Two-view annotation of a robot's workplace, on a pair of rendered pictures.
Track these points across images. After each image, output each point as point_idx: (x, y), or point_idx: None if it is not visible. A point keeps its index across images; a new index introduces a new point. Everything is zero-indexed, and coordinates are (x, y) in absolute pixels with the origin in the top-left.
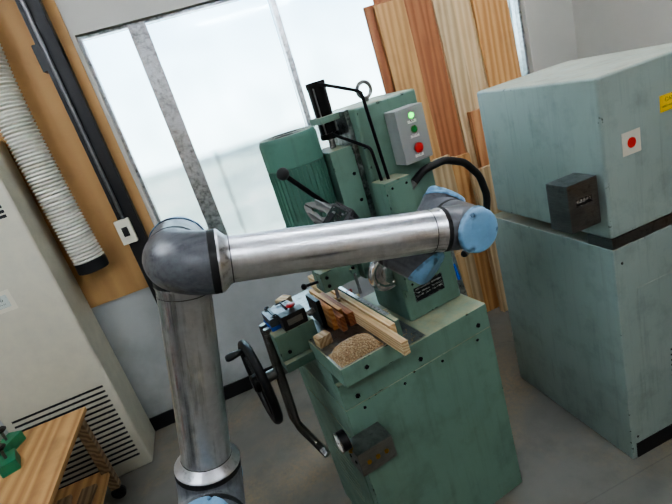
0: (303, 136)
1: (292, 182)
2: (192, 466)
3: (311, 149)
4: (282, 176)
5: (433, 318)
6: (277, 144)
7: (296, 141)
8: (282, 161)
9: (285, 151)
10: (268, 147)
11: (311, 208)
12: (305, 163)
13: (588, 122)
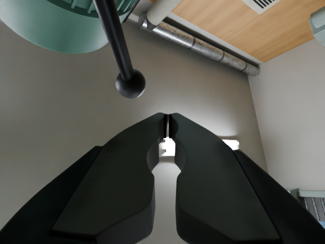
0: (28, 38)
1: (129, 70)
2: None
3: (17, 6)
4: (137, 96)
5: None
6: (91, 51)
7: (51, 44)
8: (104, 31)
9: (85, 43)
10: (106, 43)
11: (167, 119)
12: (55, 6)
13: None
